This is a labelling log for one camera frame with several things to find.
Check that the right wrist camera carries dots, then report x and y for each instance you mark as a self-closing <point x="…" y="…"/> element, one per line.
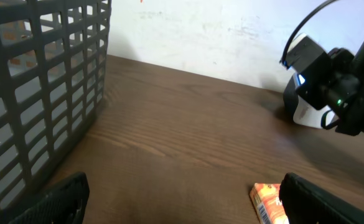
<point x="311" y="62"/>

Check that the orange small snack box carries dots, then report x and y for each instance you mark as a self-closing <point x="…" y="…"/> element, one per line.
<point x="268" y="205"/>

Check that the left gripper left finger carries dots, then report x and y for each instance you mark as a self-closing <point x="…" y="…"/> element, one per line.
<point x="63" y="202"/>

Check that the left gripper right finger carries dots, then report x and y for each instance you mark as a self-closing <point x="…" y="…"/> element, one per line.
<point x="307" y="203"/>

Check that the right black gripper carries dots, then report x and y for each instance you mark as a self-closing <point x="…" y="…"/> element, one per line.
<point x="343" y="92"/>

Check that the grey plastic basket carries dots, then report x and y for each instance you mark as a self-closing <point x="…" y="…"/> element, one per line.
<point x="52" y="74"/>

